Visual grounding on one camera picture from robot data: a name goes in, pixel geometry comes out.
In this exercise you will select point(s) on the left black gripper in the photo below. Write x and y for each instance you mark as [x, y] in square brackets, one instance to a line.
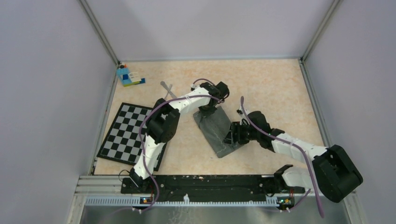
[205, 113]

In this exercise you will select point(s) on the grey slotted cable duct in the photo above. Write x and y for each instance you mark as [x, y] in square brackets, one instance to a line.
[142, 201]

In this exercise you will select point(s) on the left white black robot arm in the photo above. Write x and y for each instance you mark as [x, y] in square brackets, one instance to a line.
[161, 124]

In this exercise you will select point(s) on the grey cloth napkin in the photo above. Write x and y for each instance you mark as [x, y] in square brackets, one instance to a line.
[215, 128]

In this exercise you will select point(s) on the colourful toy brick block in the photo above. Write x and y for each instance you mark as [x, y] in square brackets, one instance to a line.
[127, 77]

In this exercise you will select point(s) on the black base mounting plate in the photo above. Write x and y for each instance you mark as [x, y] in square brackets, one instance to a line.
[210, 188]

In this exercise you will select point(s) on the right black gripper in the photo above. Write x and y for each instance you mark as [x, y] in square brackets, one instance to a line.
[231, 137]

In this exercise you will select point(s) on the black white checkerboard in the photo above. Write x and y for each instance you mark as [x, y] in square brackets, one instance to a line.
[122, 143]

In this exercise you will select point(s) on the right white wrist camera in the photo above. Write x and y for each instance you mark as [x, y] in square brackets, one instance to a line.
[240, 112]

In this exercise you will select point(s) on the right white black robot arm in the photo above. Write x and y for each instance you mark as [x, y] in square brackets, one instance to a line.
[329, 171]

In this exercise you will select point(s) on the silver table knife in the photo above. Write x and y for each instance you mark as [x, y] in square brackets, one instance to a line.
[168, 89]

